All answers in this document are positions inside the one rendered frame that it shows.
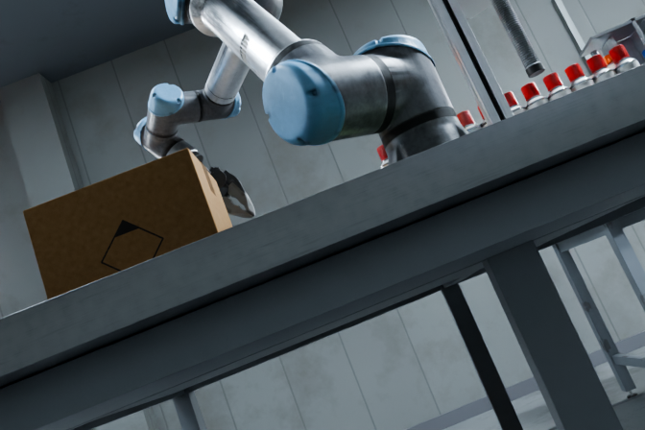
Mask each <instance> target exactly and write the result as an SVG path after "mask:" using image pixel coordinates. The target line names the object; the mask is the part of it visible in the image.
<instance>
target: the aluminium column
mask: <svg viewBox="0 0 645 430"><path fill-rule="evenodd" d="M427 1H428V3H429V5H430V7H431V9H432V11H433V13H434V15H435V16H436V18H437V20H438V22H439V24H440V27H441V29H442V32H443V34H444V36H445V38H446V40H447V42H448V44H449V46H450V48H451V50H452V53H453V55H454V57H455V59H456V61H457V62H458V64H459V66H460V68H461V70H462V72H463V74H464V76H465V79H466V82H467V84H468V86H469V88H470V90H471V92H472V94H473V96H474V98H475V100H476V102H477V105H478V107H479V109H480V110H481V112H482V114H483V116H484V118H485V120H486V122H487V124H488V126H489V125H491V124H494V123H496V122H499V121H502V120H504V119H507V118H509V117H512V116H514V114H513V112H512V110H511V108H510V106H509V104H508V102H507V100H506V98H505V96H504V94H503V92H502V90H501V88H500V86H499V84H498V82H497V80H496V79H495V77H494V75H493V73H492V71H491V69H490V66H489V64H488V62H487V60H486V58H485V56H484V54H483V52H482V50H481V48H480V46H479V43H478V41H477V39H476V37H475V35H474V33H473V32H472V30H471V28H470V26H469V24H468V22H467V20H466V17H465V15H464V13H463V11H462V9H461V7H460V5H459V3H458V1H457V0H427Z"/></svg>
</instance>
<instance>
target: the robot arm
mask: <svg viewBox="0 0 645 430"><path fill-rule="evenodd" d="M282 6H283V0H165V7H166V11H167V14H168V16H169V18H170V20H171V21H172V22H173V23H174V24H180V25H184V24H193V25H194V26H195V27H196V28H197V29H198V30H199V31H200V32H202V33H203V34H205V35H207V36H216V37H218V38H219V39H220V40H221V41H222V42H223V44H222V46H221V49H220V51H219V54H218V56H217V59H216V60H215V62H214V65H213V67H212V70H211V72H210V75H209V77H208V80H207V82H206V84H205V87H204V89H202V90H194V91H185V92H182V91H181V89H180V88H179V87H177V86H176V85H173V84H172V85H170V84H158V85H157V86H155V87H154V88H153V90H152V92H151V95H150V99H149V102H148V114H147V117H145V118H144V119H142V120H141V121H140V122H139V123H138V124H137V128H136V129H135V130H134V133H133V136H134V139H135V140H136V141H137V142H138V143H139V144H140V145H141V146H142V148H143V149H144V150H146V151H148V152H149V153H151V154H152V155H153V156H155V157H156V158H157V159H159V158H162V157H164V156H167V155H170V154H173V153H175V152H178V151H181V150H183V149H186V148H188V149H189V150H190V151H191V152H192V153H193V155H194V156H195V157H196V158H197V159H198V161H200V162H203V156H202V155H201V154H199V153H198V151H197V150H196V149H195V148H194V147H192V146H191V145H190V144H188V143H187V142H186V141H184V140H183V139H182V138H181V137H179V136H178V135H177V132H178V129H179V125H182V124H190V123H197V122H202V121H209V120H216V119H227V118H228V117H234V116H236V115H238V113H239V112H240V109H241V108H240V106H241V98H240V94H239V92H238V91H239V89H240V87H241V85H242V83H243V81H244V80H245V78H246V76H247V74H248V71H249V69H251V70H252V71H253V72H254V73H255V74H256V75H257V76H258V77H259V78H260V79H261V80H262V81H263V82H264V83H263V92H262V96H263V105H264V109H265V112H266V114H269V116H270V118H269V122H270V124H271V126H272V128H273V129H274V131H275V132H276V133H277V134H278V135H279V136H280V137H281V138H282V139H283V140H285V141H286V142H288V143H290V144H293V145H297V146H306V145H311V146H319V145H323V144H326V143H329V142H331V141H337V140H342V139H348V138H353V137H358V136H364V135H370V134H376V133H378V134H379V136H380V139H381V141H382V143H383V146H384V148H385V151H386V153H387V156H388V163H389V165H390V164H393V163H395V162H398V161H399V160H402V159H404V158H407V157H409V156H412V155H416V154H419V153H421V152H424V151H426V150H429V149H431V148H434V147H436V146H439V145H441V144H443V143H445V142H448V141H450V140H453V139H455V138H458V137H461V136H463V135H466V134H468V133H469V132H468V131H467V130H466V129H465V128H464V127H463V126H462V124H461V123H460V121H459V119H458V117H457V115H456V112H455V110H454V108H453V106H452V104H451V102H450V100H449V98H448V96H447V94H446V91H445V89H444V87H443V85H442V81H441V79H440V77H439V75H438V73H437V70H436V67H435V63H434V61H433V59H432V58H431V56H430V55H429V54H428V53H427V51H426V49H425V47H424V45H423V44H422V43H421V42H420V41H419V40H418V39H416V38H414V37H412V36H406V35H392V36H383V37H381V39H379V40H373V41H370V42H369V43H367V44H365V45H363V46H362V47H361V48H359V49H358V50H357V51H356V52H355V53H354V55H353V56H344V57H343V56H338V55H336V54H335V53H333V52H332V51H331V50H330V49H328V48H327V47H326V46H324V45H323V44H322V43H320V42H319V41H317V40H314V39H300V38H299V37H297V36H296V35H295V34H294V33H292V32H291V31H290V30H289V29H287V28H286V27H285V26H284V25H283V24H281V23H280V22H279V21H278V20H279V17H280V16H281V12H282ZM205 168H206V167H205ZM206 170H207V171H208V173H209V174H210V175H211V176H212V177H213V178H214V179H215V180H216V182H217V184H218V187H219V190H220V193H221V195H222V198H223V201H224V204H225V206H226V209H227V213H228V214H231V215H235V216H238V217H242V218H253V217H254V216H255V211H254V207H253V204H252V202H251V199H250V198H249V196H248V194H247V193H246V192H245V190H244V188H243V186H242V183H241V181H240V180H239V179H238V178H236V177H235V176H234V175H233V174H231V173H229V172H228V171H227V170H225V171H224V172H223V171H221V170H220V168H219V167H216V166H215V168H213V167H211V168H210V170H209V169H207V168H206ZM229 196H231V197H233V198H237V199H238V201H239V203H240V204H243V205H244V206H245V208H246V210H243V209H241V207H240V206H238V205H235V204H233V203H232V201H231V199H229V198H228V197H229ZM247 210H248V211H247Z"/></svg>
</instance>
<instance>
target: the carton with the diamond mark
mask: <svg viewBox="0 0 645 430"><path fill-rule="evenodd" d="M23 214H24V218H25V221H26V225H27V228H28V231H29V234H30V238H31V241H32V245H33V248H34V252H35V255H36V261H37V265H38V267H39V271H40V274H41V278H42V281H43V285H44V288H45V292H46V295H47V298H48V299H52V298H54V297H57V296H59V295H62V294H65V293H67V292H70V291H72V290H75V289H77V288H80V287H82V286H85V285H86V284H89V283H91V282H94V281H96V280H99V279H101V278H104V277H107V276H109V275H113V274H116V273H118V272H121V271H123V270H126V269H127V268H130V267H132V266H135V265H137V264H140V263H142V262H145V261H147V260H150V259H153V258H155V257H158V256H160V255H162V254H164V253H167V252H169V251H173V250H176V249H178V248H181V247H183V246H186V245H188V244H191V243H194V242H196V241H199V240H201V239H203V238H205V237H208V236H210V235H213V234H215V233H218V232H220V231H223V230H225V229H228V228H230V227H232V224H231V221H230V219H229V216H228V214H227V209H226V206H225V204H224V201H223V198H222V195H221V193H220V190H219V187H218V184H217V182H216V180H215V179H214V178H213V177H212V176H211V175H210V174H209V173H208V171H207V170H206V168H205V166H204V165H203V164H202V163H201V162H200V161H198V159H197V158H196V157H195V156H194V155H193V153H192V152H191V151H190V150H189V149H188V148H186V149H183V150H181V151H178V152H175V153H173V154H170V155H167V156H164V157H162V158H159V159H156V160H154V161H151V162H149V163H146V164H143V165H141V166H138V167H136V168H133V169H130V170H129V171H126V172H124V173H121V174H118V175H116V176H113V177H111V178H108V179H104V180H101V181H99V182H96V183H93V184H91V185H88V186H87V187H84V188H81V189H79V190H76V191H73V192H71V193H68V194H66V195H63V196H60V197H58V198H55V199H53V200H51V201H48V202H46V203H42V204H39V205H36V206H34V207H31V208H29V209H26V210H24V211H23Z"/></svg>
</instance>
